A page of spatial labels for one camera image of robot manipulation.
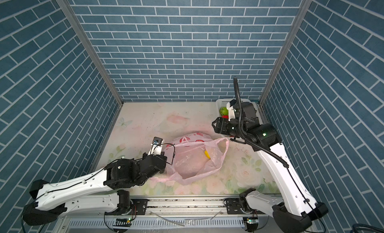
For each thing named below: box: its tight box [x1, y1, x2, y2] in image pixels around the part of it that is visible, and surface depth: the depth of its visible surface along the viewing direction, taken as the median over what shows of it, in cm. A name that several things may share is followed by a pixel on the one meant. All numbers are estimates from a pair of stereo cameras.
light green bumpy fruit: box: [219, 107, 229, 116], surface depth 110 cm
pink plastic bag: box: [149, 132, 230, 186], surface depth 84 cm
